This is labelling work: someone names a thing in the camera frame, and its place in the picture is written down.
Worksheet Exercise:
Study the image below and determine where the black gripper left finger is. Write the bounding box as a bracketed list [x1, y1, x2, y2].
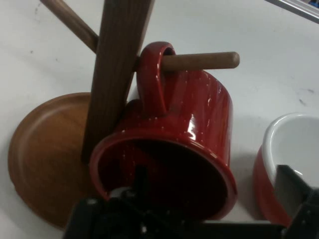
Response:
[65, 166, 207, 239]

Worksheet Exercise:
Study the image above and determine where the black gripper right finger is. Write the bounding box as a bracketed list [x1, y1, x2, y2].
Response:
[275, 164, 319, 239]

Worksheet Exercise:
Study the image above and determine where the red enamel mug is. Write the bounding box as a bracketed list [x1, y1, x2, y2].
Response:
[89, 41, 238, 222]

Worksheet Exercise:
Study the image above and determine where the red bowl white inside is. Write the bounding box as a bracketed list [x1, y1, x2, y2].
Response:
[252, 112, 319, 229]

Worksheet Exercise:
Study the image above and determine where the brown wooden mug tree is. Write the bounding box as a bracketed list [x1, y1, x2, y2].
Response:
[7, 0, 240, 229]

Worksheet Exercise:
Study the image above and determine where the long aluminium frame rail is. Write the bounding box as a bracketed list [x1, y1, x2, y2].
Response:
[264, 0, 319, 21]

